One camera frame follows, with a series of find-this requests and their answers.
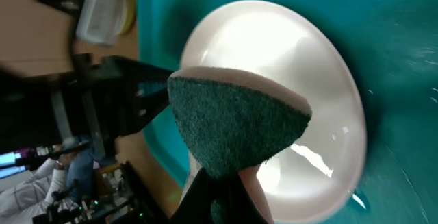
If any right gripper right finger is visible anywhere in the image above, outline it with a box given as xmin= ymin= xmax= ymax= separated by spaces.
xmin=222 ymin=175 xmax=268 ymax=224

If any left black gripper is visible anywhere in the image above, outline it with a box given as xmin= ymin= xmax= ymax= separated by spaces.
xmin=47 ymin=55 xmax=172 ymax=155

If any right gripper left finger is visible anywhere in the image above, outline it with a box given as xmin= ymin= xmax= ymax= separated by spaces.
xmin=169 ymin=168 xmax=214 ymax=224

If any white round plate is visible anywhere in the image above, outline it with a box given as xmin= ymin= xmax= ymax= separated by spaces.
xmin=181 ymin=0 xmax=370 ymax=223

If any green scouring sponge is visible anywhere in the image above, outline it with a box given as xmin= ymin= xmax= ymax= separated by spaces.
xmin=166 ymin=66 xmax=313 ymax=224

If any person in blue jeans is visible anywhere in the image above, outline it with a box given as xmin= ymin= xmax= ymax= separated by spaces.
xmin=65 ymin=148 xmax=95 ymax=203

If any person in white shirt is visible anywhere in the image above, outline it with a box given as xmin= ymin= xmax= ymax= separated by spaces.
xmin=1 ymin=155 xmax=70 ymax=223

